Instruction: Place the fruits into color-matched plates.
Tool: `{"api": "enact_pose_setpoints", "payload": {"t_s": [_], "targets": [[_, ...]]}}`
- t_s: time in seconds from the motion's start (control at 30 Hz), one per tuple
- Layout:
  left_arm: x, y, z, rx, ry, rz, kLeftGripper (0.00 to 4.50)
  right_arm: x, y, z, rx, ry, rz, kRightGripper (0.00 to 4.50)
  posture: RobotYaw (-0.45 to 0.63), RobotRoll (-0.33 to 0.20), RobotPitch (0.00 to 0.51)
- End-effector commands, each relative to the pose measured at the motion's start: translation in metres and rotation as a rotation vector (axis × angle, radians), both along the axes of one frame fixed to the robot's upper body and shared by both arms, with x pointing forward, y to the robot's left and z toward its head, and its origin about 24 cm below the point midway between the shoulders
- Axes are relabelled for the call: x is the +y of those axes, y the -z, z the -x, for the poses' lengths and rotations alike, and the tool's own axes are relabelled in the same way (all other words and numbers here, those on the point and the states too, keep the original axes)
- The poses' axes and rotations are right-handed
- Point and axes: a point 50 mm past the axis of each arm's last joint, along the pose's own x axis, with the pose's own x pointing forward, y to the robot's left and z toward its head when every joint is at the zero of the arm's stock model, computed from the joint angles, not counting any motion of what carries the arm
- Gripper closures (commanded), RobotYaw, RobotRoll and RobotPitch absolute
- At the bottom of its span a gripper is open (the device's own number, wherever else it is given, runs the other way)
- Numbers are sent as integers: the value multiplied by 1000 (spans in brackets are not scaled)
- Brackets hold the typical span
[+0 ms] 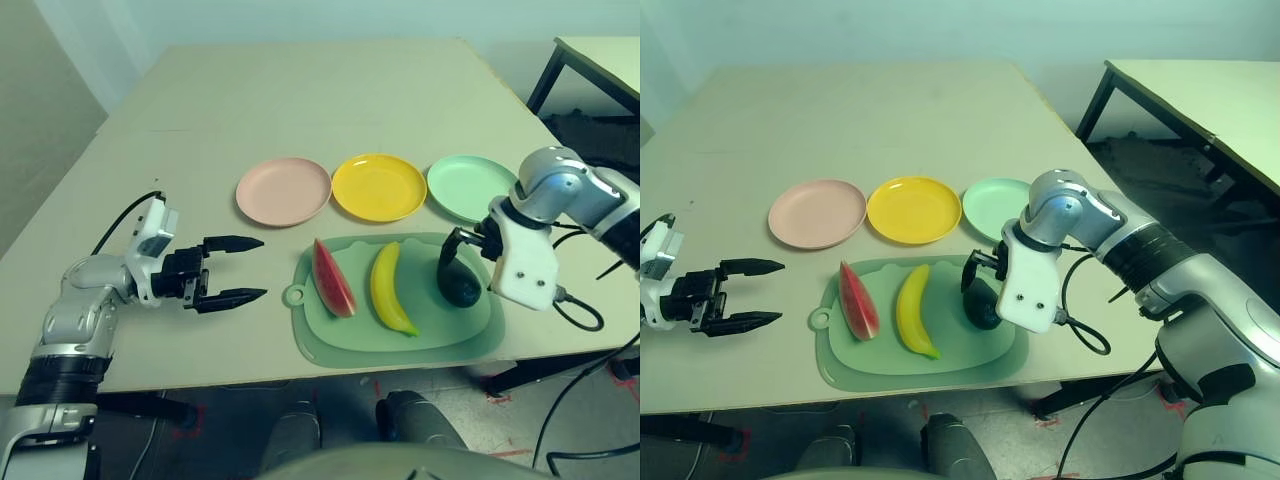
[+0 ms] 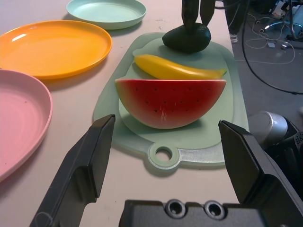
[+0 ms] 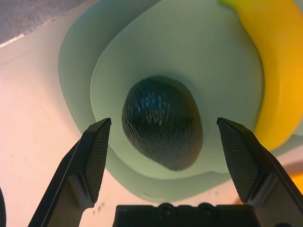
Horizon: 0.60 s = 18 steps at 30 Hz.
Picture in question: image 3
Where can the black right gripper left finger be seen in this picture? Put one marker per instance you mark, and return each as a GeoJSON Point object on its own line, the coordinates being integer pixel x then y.
{"type": "Point", "coordinates": [71, 179]}

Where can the green silicone placemat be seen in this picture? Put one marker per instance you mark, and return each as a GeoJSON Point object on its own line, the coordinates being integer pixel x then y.
{"type": "Point", "coordinates": [165, 42]}

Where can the yellow toy banana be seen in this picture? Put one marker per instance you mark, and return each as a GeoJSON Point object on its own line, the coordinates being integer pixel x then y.
{"type": "Point", "coordinates": [279, 71]}

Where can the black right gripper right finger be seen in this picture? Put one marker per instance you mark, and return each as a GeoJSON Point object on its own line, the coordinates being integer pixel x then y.
{"type": "Point", "coordinates": [260, 177]}

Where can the dark green toy avocado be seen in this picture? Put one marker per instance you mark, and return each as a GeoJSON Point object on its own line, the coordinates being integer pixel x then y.
{"type": "Point", "coordinates": [161, 123]}

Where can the yellow plastic plate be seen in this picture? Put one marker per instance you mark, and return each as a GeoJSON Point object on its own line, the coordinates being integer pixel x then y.
{"type": "Point", "coordinates": [298, 179]}

